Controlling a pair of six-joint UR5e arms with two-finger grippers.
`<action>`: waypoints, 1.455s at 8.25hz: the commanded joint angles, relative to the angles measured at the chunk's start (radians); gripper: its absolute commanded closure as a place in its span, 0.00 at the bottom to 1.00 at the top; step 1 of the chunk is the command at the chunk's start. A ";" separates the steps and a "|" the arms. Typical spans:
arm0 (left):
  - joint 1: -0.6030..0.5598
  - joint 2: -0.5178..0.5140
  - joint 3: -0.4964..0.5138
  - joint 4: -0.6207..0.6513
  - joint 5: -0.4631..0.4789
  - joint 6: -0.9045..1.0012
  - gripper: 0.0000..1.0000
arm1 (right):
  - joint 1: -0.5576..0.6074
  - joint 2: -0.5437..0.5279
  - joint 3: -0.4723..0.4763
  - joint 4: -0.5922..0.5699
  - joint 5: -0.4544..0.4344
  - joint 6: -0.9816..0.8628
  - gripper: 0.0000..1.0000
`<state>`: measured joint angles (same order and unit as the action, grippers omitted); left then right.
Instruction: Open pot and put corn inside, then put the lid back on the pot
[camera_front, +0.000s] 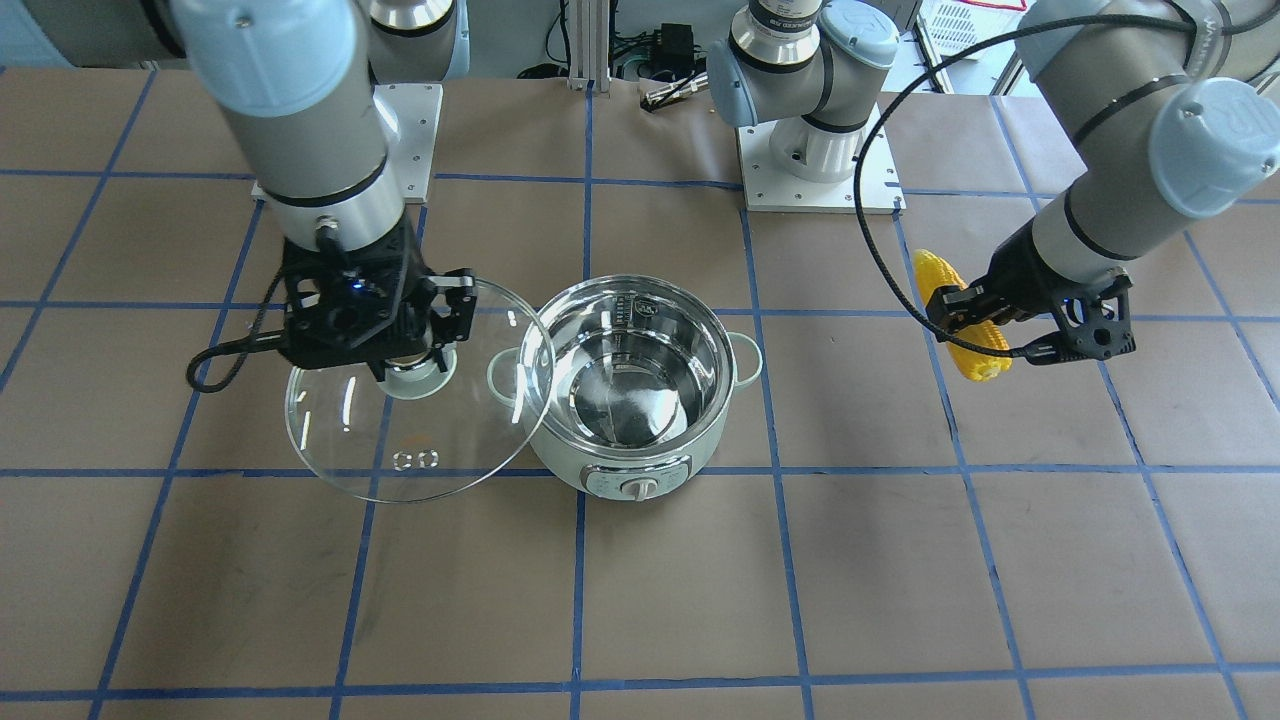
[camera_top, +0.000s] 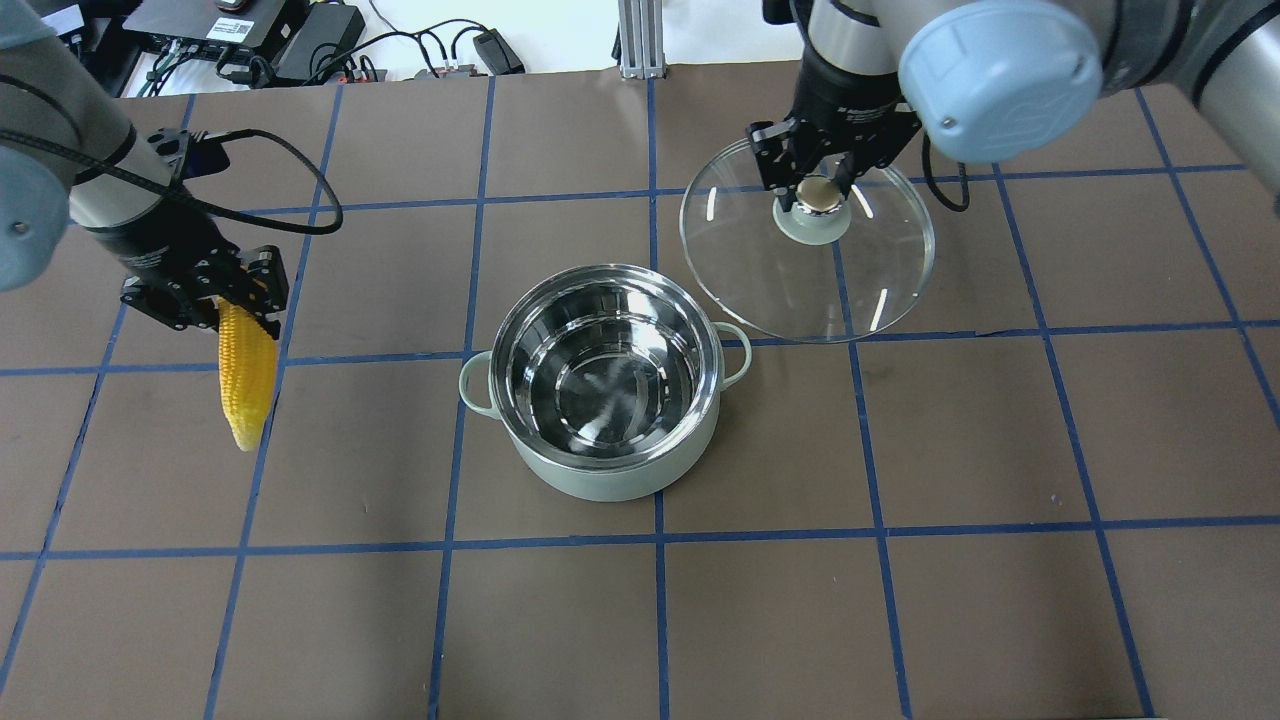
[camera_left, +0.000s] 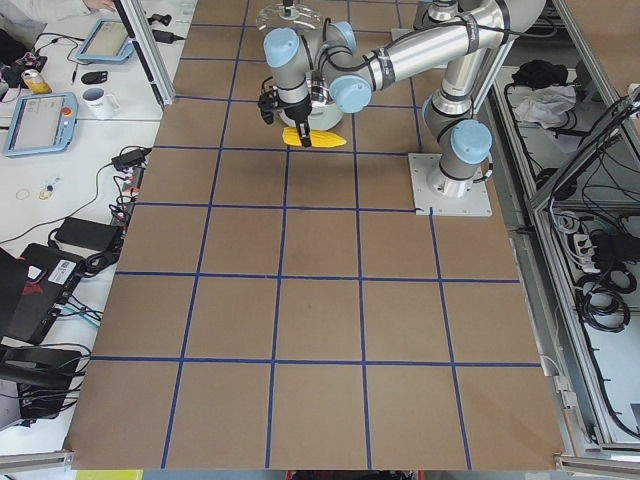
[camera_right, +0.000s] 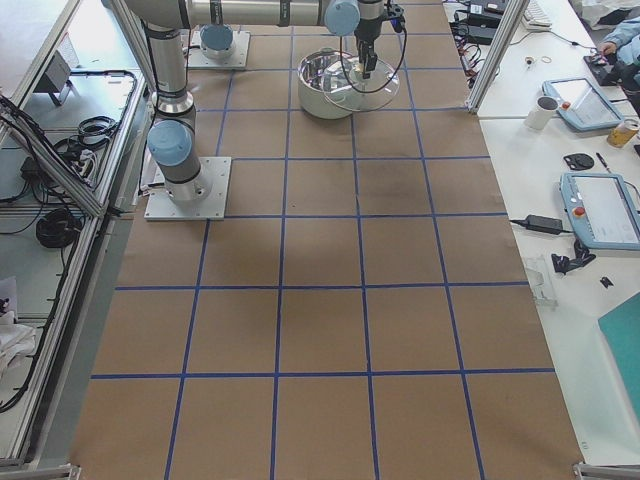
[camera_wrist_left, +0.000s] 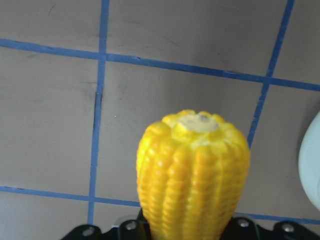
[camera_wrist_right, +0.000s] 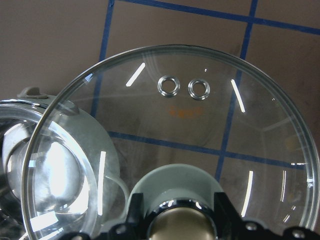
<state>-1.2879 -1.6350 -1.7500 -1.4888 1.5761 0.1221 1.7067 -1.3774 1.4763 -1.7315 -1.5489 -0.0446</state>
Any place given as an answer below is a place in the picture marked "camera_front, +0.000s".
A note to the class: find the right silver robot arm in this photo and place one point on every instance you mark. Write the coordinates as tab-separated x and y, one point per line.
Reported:
297	83

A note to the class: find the black power adapter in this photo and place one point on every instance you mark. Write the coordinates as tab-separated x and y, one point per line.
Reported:
674	45

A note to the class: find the pale green electric pot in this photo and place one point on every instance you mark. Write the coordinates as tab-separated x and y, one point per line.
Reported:
630	379

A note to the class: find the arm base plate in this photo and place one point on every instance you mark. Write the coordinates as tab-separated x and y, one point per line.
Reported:
358	151
790	166

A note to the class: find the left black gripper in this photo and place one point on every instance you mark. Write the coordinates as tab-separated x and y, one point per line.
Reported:
1021	267

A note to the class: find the white plastic basket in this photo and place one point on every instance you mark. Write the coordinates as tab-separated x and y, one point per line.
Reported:
951	26

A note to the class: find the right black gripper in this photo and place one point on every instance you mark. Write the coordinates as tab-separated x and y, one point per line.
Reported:
457	309

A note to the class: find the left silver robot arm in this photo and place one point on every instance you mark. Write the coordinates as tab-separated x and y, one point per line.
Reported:
1159	99

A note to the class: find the yellow corn cob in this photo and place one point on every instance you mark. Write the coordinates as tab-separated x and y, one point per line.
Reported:
933	273

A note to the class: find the glass pot lid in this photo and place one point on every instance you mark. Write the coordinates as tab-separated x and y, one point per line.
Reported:
429	428

